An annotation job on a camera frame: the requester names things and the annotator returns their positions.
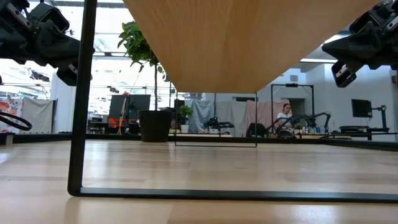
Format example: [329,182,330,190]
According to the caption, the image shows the white hanging cloth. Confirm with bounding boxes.
[21,98,54,134]

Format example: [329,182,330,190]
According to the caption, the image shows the pink hanging cloth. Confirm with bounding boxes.
[243,100,290,137]

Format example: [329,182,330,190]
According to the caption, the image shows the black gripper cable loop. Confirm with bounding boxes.
[0,111,33,132]

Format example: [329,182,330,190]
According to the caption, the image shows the wooden tray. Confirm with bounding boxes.
[67,0,398,203]

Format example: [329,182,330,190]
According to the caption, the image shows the black metal table frame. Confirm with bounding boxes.
[0,132,398,153]

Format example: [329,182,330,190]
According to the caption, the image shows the black computer monitor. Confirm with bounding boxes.
[351,98,373,119]

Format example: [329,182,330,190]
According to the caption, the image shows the black plant pot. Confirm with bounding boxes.
[138,110,174,143]

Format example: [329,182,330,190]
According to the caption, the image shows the tall black stand frame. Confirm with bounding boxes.
[270,83,315,132]

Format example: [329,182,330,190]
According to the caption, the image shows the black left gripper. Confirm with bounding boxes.
[0,0,81,87]

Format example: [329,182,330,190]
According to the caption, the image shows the black chair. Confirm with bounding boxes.
[246,123,269,138]

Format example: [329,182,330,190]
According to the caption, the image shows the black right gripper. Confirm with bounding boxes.
[322,0,398,88]

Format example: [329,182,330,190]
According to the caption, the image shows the grey-blue hanging cloth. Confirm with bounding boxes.
[185,99,216,133]

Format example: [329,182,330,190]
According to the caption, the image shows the green leafy plant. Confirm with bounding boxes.
[117,21,171,112]

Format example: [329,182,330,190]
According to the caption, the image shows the floral hanging cloth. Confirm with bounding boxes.
[0,98,24,133]

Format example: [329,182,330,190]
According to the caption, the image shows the black screen panels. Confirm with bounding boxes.
[108,94,152,121]

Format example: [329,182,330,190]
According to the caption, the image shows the person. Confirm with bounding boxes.
[274,103,294,130]

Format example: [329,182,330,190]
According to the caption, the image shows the small green plant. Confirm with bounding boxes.
[178,105,194,126]

